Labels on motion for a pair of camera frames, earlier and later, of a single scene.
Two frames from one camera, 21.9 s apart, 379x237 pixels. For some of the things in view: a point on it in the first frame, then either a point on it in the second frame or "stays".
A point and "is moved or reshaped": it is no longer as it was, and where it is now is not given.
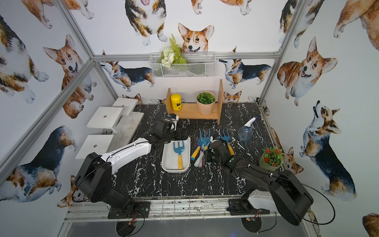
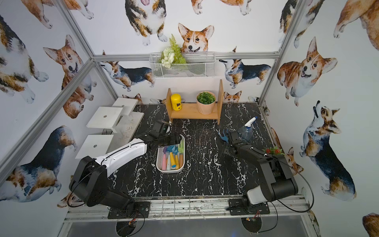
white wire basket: (198, 64) stays
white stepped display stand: (119, 118) stays
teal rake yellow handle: (202, 140) → (170, 148)
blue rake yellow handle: (227, 138) stays
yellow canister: (176, 101) stays
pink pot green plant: (206, 100) stays
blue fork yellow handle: (179, 150) is moved or reshaped
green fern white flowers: (171, 55) stays
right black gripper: (210, 152) → (230, 147)
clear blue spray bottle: (245, 133) stays
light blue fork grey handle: (197, 162) → (168, 162)
